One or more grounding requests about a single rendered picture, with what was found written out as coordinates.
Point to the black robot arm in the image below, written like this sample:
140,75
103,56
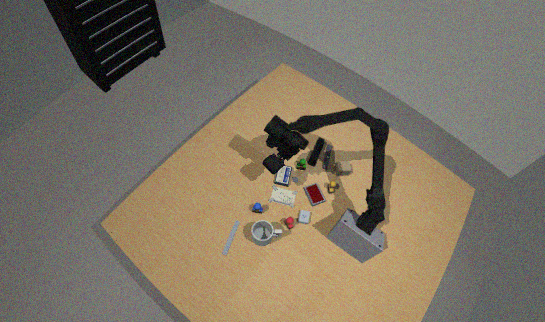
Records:
280,131

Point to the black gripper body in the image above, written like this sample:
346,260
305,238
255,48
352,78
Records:
274,164

